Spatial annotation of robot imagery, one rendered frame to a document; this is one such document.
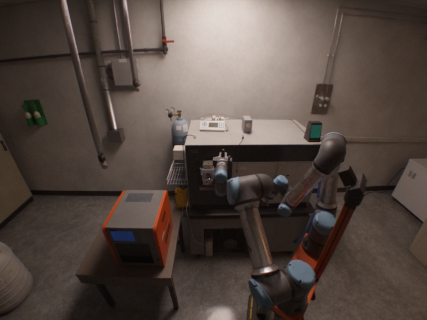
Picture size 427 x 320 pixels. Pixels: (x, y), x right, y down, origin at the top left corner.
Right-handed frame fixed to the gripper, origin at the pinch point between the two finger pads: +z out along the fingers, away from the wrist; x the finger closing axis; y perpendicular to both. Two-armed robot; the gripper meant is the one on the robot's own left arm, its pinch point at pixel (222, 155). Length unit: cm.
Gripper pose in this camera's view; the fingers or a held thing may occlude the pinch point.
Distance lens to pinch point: 146.0
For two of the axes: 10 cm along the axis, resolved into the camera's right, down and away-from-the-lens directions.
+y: 0.0, -8.8, -4.8
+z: 0.9, -4.8, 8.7
